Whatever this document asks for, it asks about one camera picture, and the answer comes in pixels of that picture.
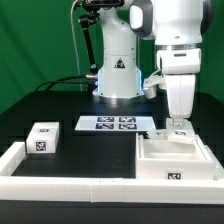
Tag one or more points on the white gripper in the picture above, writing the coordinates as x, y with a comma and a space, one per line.
179, 67

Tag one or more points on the white cabinet door panel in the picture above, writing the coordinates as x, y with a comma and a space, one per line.
159, 134
184, 135

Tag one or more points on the white cabinet body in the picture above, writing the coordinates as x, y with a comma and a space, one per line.
162, 159

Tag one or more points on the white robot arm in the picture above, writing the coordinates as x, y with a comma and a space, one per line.
176, 27

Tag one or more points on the white fiducial marker sheet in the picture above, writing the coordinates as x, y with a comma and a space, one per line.
115, 123

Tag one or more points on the small white tagged box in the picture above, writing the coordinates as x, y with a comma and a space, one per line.
43, 138

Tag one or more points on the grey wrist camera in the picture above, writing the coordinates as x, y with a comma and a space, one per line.
151, 83

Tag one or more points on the white U-shaped fence frame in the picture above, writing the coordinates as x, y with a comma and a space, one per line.
106, 189

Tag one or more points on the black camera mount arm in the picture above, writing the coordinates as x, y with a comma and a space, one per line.
91, 17

